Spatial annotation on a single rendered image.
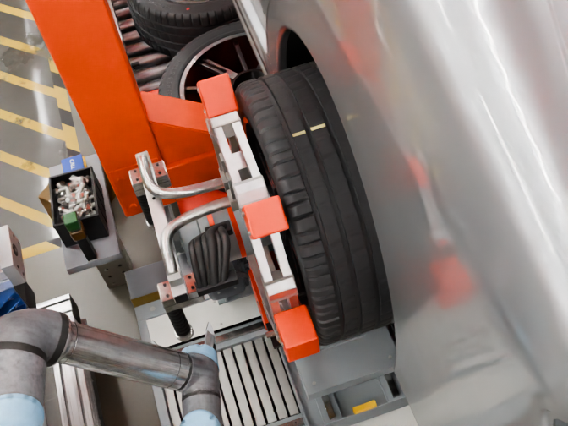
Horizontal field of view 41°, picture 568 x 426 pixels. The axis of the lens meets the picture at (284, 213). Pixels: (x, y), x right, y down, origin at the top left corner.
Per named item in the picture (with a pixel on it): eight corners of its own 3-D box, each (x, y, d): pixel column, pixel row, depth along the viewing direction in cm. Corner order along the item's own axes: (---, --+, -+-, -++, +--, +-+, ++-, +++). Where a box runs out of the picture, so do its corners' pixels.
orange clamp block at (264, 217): (286, 229, 158) (290, 228, 149) (249, 241, 158) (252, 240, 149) (275, 197, 158) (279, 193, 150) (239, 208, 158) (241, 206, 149)
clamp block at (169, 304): (205, 300, 168) (201, 288, 164) (166, 314, 167) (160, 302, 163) (200, 281, 171) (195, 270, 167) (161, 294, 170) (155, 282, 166)
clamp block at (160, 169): (172, 187, 188) (167, 173, 183) (136, 198, 187) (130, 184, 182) (167, 172, 191) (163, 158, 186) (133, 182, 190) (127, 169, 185)
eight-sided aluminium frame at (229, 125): (310, 364, 191) (290, 245, 147) (286, 373, 191) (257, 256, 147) (250, 202, 223) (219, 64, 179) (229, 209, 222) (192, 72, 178)
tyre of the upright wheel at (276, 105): (447, 335, 155) (349, 24, 154) (337, 374, 153) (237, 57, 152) (375, 302, 221) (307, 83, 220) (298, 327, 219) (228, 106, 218)
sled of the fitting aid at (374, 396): (422, 401, 234) (423, 389, 226) (310, 440, 230) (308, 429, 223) (363, 270, 263) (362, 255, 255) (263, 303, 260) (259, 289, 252)
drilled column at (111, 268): (135, 280, 280) (101, 213, 246) (108, 288, 279) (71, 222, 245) (130, 259, 286) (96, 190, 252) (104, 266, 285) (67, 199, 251)
